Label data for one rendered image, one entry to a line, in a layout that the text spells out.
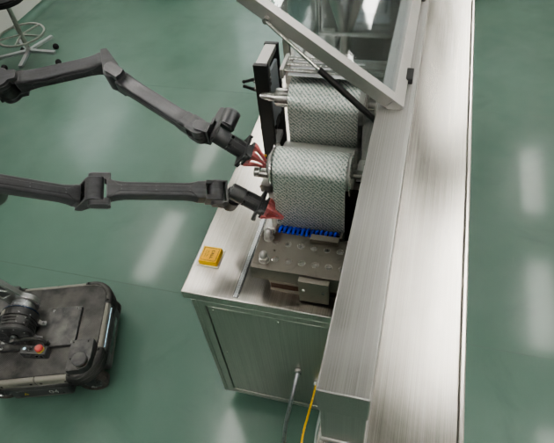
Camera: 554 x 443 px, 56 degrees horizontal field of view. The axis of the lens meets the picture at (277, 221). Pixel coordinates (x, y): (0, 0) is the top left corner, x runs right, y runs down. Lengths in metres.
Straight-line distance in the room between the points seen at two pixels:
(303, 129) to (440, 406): 1.08
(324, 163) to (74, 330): 1.61
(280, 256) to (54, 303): 1.50
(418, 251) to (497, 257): 1.94
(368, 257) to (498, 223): 2.42
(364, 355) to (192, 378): 1.95
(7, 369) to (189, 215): 1.34
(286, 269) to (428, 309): 0.67
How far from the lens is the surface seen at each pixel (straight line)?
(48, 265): 3.44
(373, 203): 1.02
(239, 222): 2.02
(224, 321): 1.96
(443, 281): 1.19
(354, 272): 0.91
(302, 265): 1.70
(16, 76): 2.03
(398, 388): 1.05
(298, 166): 1.63
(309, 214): 1.75
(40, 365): 2.75
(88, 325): 2.75
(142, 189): 1.70
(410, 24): 1.53
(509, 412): 2.70
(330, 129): 1.80
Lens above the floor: 2.39
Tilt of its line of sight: 48 degrees down
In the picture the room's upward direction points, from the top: 7 degrees counter-clockwise
